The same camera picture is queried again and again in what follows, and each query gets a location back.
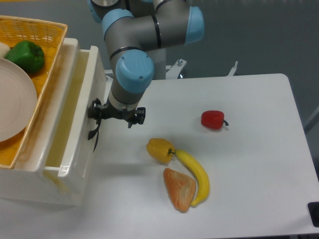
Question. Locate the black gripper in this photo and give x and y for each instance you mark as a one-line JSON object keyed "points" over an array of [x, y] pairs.
{"points": [[98, 112]]}

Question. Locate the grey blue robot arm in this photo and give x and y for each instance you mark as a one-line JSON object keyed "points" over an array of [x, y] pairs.
{"points": [[131, 29]]}

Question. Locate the beige plate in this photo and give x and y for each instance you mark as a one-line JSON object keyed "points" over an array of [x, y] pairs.
{"points": [[18, 99]]}

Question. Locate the white drawer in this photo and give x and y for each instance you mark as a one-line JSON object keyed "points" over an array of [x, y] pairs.
{"points": [[71, 155]]}

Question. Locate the yellow woven basket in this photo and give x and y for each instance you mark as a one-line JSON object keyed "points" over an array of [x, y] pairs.
{"points": [[48, 37]]}

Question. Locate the black lower drawer handle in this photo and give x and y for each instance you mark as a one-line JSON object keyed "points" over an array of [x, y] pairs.
{"points": [[96, 141]]}

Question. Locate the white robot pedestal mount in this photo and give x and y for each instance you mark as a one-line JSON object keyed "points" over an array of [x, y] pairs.
{"points": [[174, 67]]}

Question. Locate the orange bread slice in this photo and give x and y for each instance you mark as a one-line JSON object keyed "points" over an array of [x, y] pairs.
{"points": [[180, 188]]}

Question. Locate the black top drawer handle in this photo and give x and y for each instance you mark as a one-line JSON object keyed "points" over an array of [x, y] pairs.
{"points": [[95, 132]]}

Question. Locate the yellow bell pepper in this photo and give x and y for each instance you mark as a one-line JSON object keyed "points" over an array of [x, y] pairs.
{"points": [[160, 149]]}

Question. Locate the white round vegetable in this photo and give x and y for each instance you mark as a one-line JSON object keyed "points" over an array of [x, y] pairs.
{"points": [[4, 49]]}

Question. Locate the yellow banana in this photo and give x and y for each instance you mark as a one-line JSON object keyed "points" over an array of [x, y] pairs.
{"points": [[200, 174]]}

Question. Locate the black object at table edge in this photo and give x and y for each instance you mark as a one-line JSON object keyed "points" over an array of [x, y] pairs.
{"points": [[313, 208]]}

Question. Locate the green bell pepper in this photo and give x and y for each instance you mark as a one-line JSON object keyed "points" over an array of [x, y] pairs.
{"points": [[27, 55]]}

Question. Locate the white drawer cabinet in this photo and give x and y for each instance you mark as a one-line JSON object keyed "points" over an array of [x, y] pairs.
{"points": [[26, 180]]}

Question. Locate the black drawer handle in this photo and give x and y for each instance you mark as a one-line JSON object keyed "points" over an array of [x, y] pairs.
{"points": [[96, 141], [95, 132]]}

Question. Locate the red bell pepper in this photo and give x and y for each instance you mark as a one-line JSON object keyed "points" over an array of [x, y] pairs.
{"points": [[213, 119]]}

